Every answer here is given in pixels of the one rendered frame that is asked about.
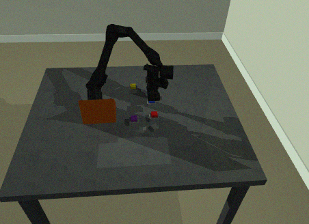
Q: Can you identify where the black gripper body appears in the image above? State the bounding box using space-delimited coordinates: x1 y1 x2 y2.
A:
146 77 160 101

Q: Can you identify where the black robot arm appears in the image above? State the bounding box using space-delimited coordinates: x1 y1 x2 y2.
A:
85 24 174 100

